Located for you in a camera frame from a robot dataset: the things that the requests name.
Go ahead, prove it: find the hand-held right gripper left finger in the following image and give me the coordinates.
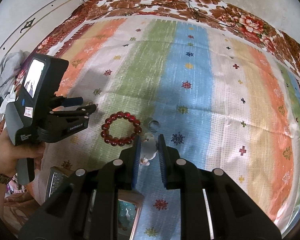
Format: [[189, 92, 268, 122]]
[[19, 135, 142, 240]]

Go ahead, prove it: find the white flower bead bracelet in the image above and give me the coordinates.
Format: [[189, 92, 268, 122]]
[[140, 133, 158, 167]]

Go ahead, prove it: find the black cable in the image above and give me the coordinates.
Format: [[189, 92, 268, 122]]
[[179, 0, 238, 28]]

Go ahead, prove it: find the grey crumpled cloth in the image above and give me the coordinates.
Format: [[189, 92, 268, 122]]
[[0, 50, 24, 108]]

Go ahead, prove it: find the metal wristwatch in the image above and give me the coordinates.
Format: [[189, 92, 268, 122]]
[[0, 161, 13, 184]]

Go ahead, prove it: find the silver ring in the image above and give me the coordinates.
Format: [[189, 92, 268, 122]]
[[147, 119, 161, 132]]

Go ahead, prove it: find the rectangular metal tin box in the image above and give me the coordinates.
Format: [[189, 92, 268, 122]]
[[45, 166, 144, 240]]

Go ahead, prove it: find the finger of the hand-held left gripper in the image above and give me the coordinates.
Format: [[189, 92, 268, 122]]
[[53, 96, 84, 107], [51, 103, 98, 117]]

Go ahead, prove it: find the brown floral blanket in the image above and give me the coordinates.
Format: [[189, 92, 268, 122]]
[[0, 0, 300, 140]]

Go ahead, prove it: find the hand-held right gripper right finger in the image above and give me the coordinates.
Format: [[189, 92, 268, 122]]
[[157, 134, 282, 240]]

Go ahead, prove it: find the white bed headboard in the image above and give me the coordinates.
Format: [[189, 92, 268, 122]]
[[0, 0, 90, 68]]

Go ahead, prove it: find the person's left hand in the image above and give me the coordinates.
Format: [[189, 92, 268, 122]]
[[0, 132, 46, 178]]

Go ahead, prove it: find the striped colourful mat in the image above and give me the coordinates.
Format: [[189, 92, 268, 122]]
[[31, 17, 300, 240]]

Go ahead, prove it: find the red bead bracelet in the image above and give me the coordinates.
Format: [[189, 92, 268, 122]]
[[101, 112, 142, 147]]

